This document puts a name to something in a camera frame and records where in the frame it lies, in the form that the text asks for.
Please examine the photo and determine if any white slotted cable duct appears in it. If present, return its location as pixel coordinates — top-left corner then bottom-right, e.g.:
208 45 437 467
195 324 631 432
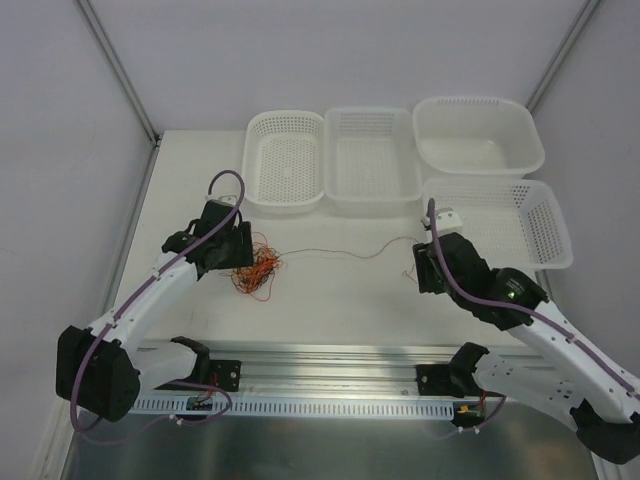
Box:
130 395 454 421

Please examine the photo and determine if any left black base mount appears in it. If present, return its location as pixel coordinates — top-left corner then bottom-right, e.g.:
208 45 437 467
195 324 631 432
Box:
158 359 242 392

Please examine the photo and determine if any left aluminium frame post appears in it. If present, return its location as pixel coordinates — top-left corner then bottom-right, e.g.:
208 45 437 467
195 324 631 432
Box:
73 0 161 146

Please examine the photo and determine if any aluminium frame post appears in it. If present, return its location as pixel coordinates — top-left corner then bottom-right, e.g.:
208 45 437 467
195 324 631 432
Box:
525 0 604 116
73 0 161 146

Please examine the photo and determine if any translucent middle white basket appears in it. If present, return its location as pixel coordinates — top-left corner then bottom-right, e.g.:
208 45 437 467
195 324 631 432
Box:
323 106 422 218

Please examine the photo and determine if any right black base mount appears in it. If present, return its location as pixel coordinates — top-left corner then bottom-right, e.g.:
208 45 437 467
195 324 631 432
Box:
415 364 460 397

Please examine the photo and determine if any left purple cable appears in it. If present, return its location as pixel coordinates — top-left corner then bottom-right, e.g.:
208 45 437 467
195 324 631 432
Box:
69 169 246 446

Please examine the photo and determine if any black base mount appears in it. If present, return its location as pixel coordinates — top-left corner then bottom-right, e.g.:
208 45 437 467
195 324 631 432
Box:
158 359 242 392
415 364 460 397

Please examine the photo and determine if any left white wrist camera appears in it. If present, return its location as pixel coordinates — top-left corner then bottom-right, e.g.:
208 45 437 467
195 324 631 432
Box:
217 195 237 205

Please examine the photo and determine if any large perforated white basket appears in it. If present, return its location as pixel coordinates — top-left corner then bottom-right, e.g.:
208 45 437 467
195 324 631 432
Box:
423 176 573 271

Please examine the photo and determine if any right aluminium frame post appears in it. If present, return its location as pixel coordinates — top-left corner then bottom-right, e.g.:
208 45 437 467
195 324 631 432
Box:
525 0 604 116

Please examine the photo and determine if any rounded perforated white basket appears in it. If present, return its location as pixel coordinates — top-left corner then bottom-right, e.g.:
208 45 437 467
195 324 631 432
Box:
241 110 324 215

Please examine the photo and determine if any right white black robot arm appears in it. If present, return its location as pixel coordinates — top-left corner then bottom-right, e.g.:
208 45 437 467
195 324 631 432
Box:
412 233 639 465

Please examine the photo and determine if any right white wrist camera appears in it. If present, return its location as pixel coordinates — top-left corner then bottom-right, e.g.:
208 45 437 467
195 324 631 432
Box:
435 208 463 235

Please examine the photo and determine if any solid white tub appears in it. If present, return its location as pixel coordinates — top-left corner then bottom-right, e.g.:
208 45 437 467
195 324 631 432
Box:
412 96 546 178

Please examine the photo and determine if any thin red wire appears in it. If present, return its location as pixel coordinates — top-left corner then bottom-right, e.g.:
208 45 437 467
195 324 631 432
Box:
272 233 426 281

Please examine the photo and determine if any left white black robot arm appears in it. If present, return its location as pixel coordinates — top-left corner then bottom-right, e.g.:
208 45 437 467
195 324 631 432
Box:
55 199 254 422

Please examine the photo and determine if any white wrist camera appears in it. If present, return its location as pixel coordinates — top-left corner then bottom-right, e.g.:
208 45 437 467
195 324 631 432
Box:
435 208 463 235
217 195 237 205

